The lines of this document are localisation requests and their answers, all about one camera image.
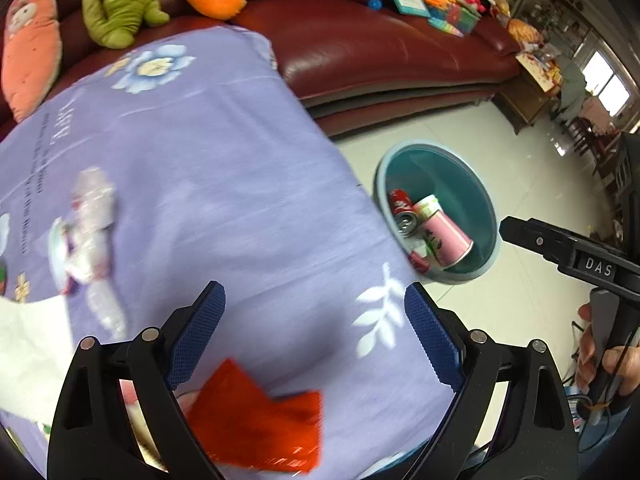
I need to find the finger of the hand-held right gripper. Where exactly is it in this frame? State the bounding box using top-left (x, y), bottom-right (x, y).
top-left (499, 216), bottom-right (581, 273)

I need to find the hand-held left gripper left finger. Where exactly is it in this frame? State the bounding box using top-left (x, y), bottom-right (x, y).
top-left (46, 281), bottom-right (227, 480)

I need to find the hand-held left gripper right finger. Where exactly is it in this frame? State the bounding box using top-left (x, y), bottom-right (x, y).
top-left (400, 282), bottom-right (581, 480)

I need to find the pink paper cup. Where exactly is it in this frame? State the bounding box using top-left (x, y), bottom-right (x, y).
top-left (419, 210), bottom-right (474, 268)

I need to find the orange foil snack wrapper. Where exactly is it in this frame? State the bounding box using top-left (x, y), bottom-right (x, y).
top-left (185, 358), bottom-right (323, 475)

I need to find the teal trash bin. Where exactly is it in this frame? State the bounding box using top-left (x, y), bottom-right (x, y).
top-left (372, 141), bottom-right (501, 286)

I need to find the green and white cup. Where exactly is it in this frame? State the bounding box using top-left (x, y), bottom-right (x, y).
top-left (412, 195), bottom-right (443, 221)

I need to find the red soda can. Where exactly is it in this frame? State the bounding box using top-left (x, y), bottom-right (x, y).
top-left (389, 189), bottom-right (426, 236)

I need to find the person's right hand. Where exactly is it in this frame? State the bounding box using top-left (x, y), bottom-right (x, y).
top-left (574, 304), bottom-right (640, 397)

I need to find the wooden side table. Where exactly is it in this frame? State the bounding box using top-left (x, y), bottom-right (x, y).
top-left (492, 50), bottom-right (566, 136)

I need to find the purple floral tablecloth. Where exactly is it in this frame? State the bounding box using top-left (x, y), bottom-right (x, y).
top-left (0, 27), bottom-right (451, 480)

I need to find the white paper tissue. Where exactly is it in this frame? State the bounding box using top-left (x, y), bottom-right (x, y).
top-left (0, 292), bottom-right (76, 423)

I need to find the bright window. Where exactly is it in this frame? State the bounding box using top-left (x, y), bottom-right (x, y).
top-left (582, 50), bottom-right (631, 116)

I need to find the dark red leather sofa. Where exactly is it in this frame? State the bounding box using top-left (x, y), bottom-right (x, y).
top-left (0, 0), bottom-right (523, 138)

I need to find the pink rabbit plush pillow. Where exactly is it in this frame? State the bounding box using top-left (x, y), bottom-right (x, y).
top-left (1, 0), bottom-right (63, 123)

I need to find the green plush toy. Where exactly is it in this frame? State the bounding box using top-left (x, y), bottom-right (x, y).
top-left (80, 0), bottom-right (171, 50)

